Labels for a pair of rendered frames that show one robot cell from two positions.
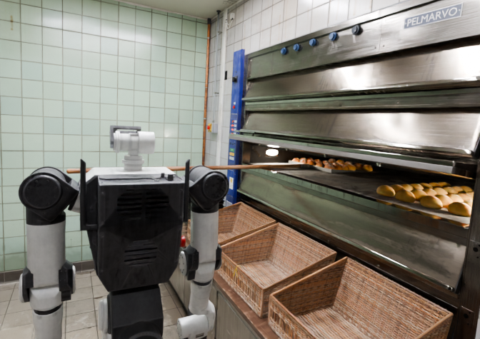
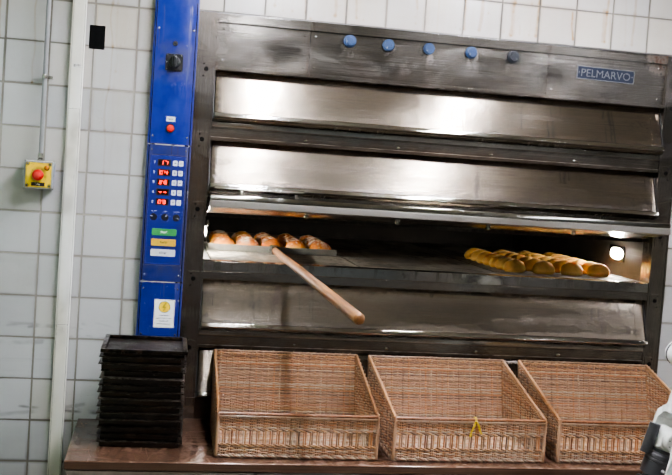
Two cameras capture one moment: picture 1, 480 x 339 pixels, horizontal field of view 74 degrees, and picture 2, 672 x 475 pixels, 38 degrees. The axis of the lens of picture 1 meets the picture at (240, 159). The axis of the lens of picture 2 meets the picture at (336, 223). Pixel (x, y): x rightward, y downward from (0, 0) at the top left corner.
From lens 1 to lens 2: 3.50 m
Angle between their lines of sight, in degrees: 72
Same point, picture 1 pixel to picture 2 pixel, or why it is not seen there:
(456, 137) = (638, 200)
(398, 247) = (584, 323)
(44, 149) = not seen: outside the picture
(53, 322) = not seen: outside the picture
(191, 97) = not seen: outside the picture
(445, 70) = (626, 134)
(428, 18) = (604, 75)
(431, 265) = (620, 329)
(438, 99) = (618, 161)
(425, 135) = (609, 198)
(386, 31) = (554, 72)
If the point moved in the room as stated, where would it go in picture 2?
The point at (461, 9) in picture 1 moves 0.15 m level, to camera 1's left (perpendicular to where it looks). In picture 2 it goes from (633, 77) to (632, 73)
